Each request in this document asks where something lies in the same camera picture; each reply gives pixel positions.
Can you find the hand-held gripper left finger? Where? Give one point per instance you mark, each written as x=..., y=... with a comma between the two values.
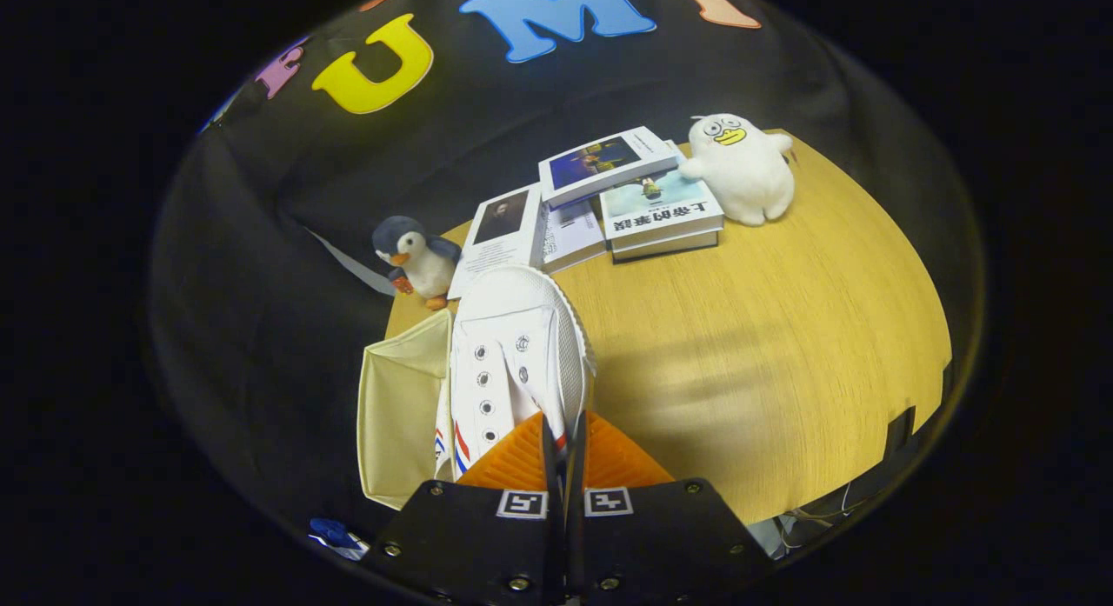
x=478, y=545

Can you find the thick dark-edged book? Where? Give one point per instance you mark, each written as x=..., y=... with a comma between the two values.
x=669, y=248

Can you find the grey penguin plush toy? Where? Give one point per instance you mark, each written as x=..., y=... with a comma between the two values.
x=426, y=267

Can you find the thick book with pale teal cover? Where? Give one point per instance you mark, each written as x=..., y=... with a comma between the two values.
x=665, y=215

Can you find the small blue object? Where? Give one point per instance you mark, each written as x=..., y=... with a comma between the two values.
x=335, y=532

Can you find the black backdrop cloth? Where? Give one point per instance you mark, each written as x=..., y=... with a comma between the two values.
x=435, y=154

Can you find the white book with blue picture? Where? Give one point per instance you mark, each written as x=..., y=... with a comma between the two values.
x=609, y=163

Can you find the white duck plush toy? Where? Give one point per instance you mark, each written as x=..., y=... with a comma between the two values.
x=743, y=176

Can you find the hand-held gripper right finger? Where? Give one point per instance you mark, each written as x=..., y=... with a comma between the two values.
x=661, y=545

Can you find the thin white booklet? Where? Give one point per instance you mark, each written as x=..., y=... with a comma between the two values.
x=574, y=236

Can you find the beige fabric storage box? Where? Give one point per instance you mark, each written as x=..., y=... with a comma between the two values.
x=396, y=415

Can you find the white book with portrait cover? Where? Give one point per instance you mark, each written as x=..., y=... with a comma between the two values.
x=500, y=241

